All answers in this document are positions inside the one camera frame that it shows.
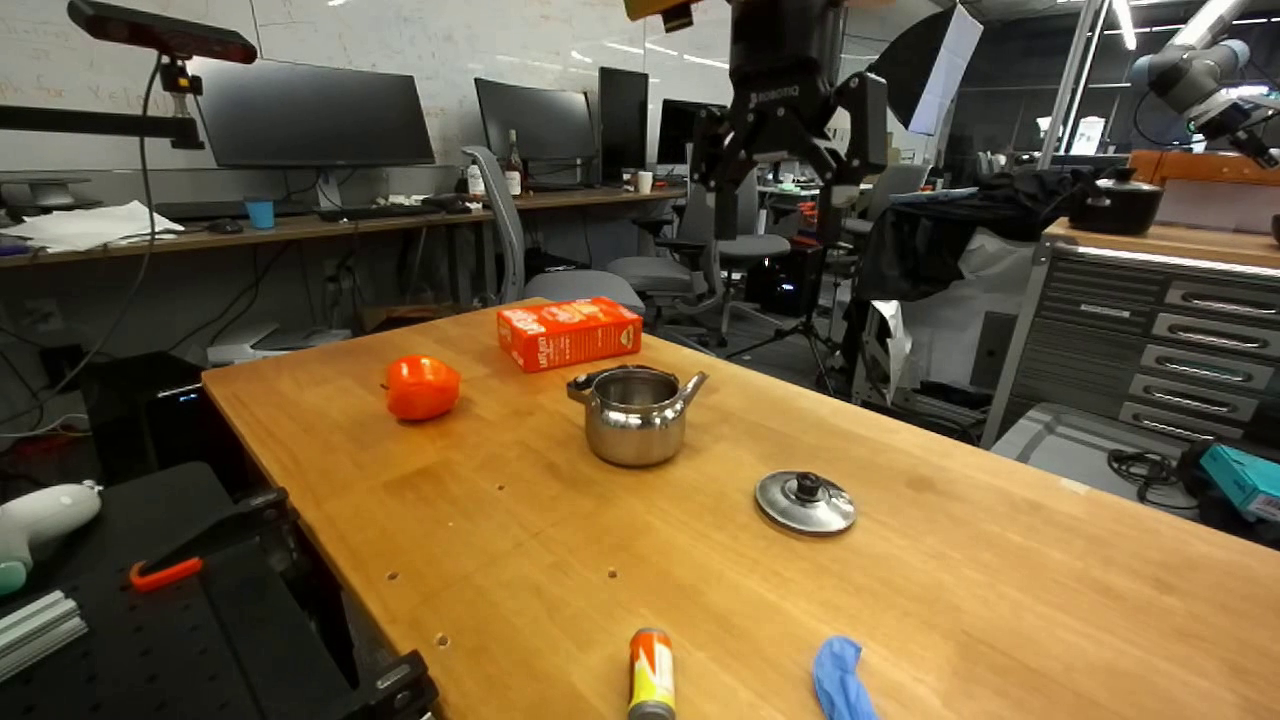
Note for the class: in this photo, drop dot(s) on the small black monitor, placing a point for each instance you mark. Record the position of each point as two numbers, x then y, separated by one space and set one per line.
674 130

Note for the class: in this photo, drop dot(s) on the orange cracker box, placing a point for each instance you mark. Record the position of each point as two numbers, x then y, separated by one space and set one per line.
566 334

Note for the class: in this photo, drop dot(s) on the blue cup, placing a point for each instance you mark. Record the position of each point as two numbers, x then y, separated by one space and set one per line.
260 213

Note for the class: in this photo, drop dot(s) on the grey drawer cabinet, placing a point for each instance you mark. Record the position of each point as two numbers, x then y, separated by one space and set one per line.
1104 334

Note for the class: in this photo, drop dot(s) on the black stereo camera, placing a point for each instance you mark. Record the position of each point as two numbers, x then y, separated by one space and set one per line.
163 28

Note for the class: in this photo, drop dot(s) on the orange wooden box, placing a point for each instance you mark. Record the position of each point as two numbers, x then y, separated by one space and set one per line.
1202 170

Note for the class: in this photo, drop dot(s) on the blue crumpled cloth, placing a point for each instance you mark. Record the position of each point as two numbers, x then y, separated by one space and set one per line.
840 681

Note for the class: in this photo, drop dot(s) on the black softbox light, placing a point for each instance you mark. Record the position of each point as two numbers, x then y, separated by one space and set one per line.
925 65

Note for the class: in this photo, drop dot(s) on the yellow wrist camera bar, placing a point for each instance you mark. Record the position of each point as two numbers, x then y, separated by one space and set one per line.
660 11

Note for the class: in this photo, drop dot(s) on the orange yellow tube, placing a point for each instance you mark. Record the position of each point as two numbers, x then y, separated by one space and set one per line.
648 681

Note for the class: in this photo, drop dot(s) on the black pot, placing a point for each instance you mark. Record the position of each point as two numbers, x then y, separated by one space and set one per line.
1114 208

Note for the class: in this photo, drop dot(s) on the black light stand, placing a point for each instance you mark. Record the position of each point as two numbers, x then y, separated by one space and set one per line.
837 252

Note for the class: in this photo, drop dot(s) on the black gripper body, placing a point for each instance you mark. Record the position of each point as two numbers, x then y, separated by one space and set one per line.
786 55

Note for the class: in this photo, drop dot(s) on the silver kettle lid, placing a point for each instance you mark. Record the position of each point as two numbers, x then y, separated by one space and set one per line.
802 509

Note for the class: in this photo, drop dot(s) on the large black monitor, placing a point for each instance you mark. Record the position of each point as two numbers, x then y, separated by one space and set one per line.
313 118

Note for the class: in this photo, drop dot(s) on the dark glass bottle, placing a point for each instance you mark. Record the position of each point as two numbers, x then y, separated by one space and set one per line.
513 166

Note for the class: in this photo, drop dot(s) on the grey background robot arm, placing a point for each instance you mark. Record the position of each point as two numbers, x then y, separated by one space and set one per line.
1186 76

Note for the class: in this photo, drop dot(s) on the silver metal kettle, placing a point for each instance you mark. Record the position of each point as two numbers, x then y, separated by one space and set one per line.
633 435

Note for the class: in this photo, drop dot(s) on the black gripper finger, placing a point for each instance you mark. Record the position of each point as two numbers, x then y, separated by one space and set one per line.
864 123
725 173

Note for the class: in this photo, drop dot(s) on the black robot mount table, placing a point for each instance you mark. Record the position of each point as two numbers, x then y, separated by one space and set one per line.
132 654

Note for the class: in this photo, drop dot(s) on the grey office chair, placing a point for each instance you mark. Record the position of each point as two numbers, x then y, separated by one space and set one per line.
686 264
763 248

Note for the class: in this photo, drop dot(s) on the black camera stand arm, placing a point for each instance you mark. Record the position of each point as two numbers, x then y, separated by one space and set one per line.
95 125

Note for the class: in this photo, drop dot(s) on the medium black monitor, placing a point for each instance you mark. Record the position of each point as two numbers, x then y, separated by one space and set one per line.
543 134

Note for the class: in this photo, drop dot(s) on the black keyboard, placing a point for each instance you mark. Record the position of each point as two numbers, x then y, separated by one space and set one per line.
387 208

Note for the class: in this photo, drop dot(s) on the orange toy bell pepper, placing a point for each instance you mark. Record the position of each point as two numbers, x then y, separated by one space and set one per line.
420 391

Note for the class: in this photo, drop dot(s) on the black computer case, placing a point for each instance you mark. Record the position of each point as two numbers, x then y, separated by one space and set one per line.
145 412

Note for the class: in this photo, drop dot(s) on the grey plastic bin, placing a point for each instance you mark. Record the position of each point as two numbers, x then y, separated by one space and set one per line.
1066 446

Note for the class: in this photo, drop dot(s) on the white paper pile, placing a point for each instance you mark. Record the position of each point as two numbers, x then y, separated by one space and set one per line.
87 225

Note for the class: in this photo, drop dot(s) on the aluminium extrusion bar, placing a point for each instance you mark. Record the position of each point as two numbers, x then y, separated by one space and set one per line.
42 635

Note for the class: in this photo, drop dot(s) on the narrow dark monitor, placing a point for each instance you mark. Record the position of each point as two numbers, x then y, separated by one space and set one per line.
620 125

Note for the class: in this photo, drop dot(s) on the grey chair curved frame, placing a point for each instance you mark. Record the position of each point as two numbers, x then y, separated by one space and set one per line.
580 285

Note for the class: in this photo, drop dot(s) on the long wooden desk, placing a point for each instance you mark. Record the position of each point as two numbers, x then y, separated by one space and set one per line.
334 225

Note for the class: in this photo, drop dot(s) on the black cloth pile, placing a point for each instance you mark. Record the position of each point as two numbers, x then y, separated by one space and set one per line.
934 240

